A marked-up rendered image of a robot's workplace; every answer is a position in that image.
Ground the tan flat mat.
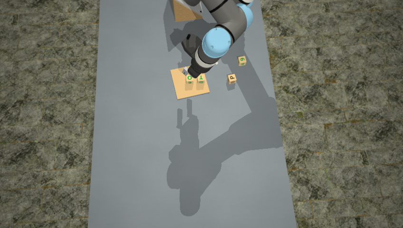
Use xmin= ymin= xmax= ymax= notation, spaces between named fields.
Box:
xmin=171 ymin=67 xmax=210 ymax=99

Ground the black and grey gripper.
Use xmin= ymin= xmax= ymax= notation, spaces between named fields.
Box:
xmin=181 ymin=33 xmax=218 ymax=78

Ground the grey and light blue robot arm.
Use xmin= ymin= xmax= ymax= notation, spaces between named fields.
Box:
xmin=183 ymin=0 xmax=254 ymax=64

